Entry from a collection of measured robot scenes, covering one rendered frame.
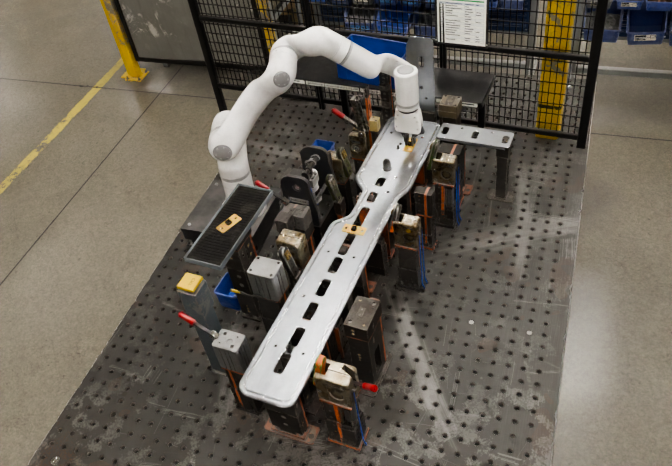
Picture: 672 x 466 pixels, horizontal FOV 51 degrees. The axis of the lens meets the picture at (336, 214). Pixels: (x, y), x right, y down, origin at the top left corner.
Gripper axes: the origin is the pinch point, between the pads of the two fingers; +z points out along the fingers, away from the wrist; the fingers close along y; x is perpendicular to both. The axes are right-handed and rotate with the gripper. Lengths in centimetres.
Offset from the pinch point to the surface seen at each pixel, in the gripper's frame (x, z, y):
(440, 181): -8.3, 11.0, 14.4
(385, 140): 3.4, 5.3, -11.7
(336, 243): -55, 5, -9
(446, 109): 23.5, 1.2, 7.5
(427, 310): -51, 35, 22
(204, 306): -97, -2, -35
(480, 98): 35.5, 2.4, 18.2
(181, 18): 152, 54, -219
